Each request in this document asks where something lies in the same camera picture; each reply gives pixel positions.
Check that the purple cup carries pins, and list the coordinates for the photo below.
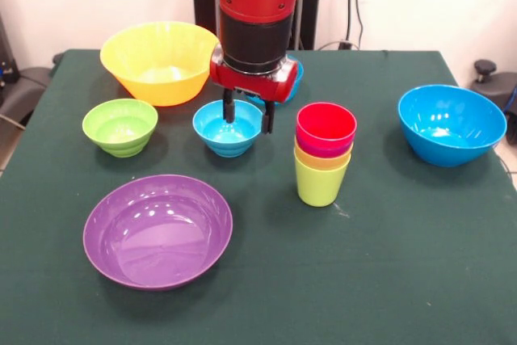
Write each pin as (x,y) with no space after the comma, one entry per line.
(323,151)

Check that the dark green table cloth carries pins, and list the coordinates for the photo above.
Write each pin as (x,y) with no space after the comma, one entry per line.
(282,260)

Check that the medium blue bowl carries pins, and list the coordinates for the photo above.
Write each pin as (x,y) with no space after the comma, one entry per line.
(297,82)

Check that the black pedestal foot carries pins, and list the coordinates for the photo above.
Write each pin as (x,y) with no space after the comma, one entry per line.
(490,86)
(22,86)

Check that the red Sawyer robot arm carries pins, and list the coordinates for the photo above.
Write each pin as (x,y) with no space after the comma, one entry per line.
(254,18)

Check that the small green ribbed bowl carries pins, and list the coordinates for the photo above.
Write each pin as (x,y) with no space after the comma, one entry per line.
(119,135)

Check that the wide purple bowl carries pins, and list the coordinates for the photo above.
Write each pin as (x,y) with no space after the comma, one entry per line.
(157,240)

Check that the lime green cup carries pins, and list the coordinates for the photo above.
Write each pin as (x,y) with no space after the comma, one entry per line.
(319,187)

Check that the large orange bowl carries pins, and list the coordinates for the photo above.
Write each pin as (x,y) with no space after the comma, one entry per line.
(161,82)

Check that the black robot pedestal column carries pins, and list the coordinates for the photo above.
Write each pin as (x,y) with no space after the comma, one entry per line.
(315,18)

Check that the small light blue ribbed bowl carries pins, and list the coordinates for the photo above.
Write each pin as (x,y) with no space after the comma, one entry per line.
(214,139)

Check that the red cup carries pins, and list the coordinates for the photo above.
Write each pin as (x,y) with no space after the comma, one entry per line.
(327,127)

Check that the yellow cup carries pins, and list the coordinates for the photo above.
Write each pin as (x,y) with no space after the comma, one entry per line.
(319,163)

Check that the large blue bowl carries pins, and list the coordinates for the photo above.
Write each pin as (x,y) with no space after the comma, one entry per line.
(452,143)

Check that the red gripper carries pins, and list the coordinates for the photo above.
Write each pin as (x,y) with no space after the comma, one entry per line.
(250,84)

